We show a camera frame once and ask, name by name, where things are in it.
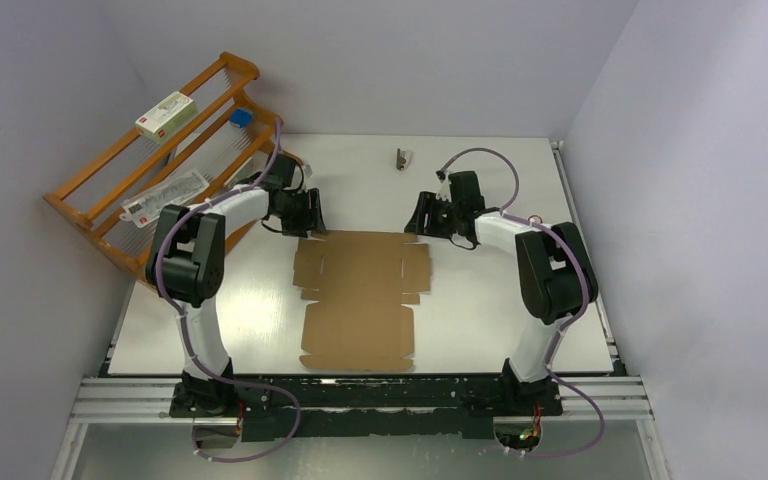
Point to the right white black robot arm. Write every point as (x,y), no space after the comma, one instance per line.
(556,280)

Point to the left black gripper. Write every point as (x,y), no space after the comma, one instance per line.
(312,218)

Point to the small metal clip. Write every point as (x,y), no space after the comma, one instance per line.
(403,159)

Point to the white green carton box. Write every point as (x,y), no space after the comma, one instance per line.
(166,117)

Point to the blue small object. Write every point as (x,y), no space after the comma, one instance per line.
(240,118)

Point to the brown cardboard box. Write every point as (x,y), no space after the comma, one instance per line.
(360,289)

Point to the orange wooden rack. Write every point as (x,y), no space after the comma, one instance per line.
(91,200)

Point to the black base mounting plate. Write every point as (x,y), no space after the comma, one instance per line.
(309,405)

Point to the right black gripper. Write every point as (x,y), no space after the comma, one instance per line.
(427,204)

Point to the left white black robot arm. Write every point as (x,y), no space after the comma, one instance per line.
(186,265)

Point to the clear plastic packet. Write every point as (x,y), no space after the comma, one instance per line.
(145,208)

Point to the aluminium frame rail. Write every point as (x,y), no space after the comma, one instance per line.
(135,401)

